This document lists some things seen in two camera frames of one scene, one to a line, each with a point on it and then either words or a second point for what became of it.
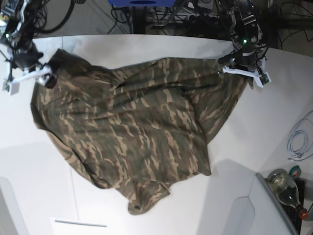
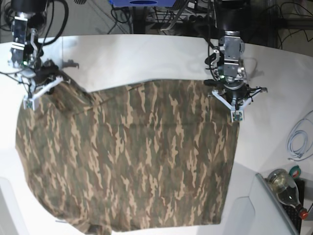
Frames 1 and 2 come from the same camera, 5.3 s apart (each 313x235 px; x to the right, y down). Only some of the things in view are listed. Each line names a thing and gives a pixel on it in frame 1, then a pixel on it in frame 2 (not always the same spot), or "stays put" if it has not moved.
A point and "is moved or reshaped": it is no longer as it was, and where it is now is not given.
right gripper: [248, 61] to [234, 95]
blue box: [143, 3] stays put
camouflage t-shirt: [137, 127] is moved or reshaped
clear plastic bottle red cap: [282, 183] stays put
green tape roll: [295, 172] stays put
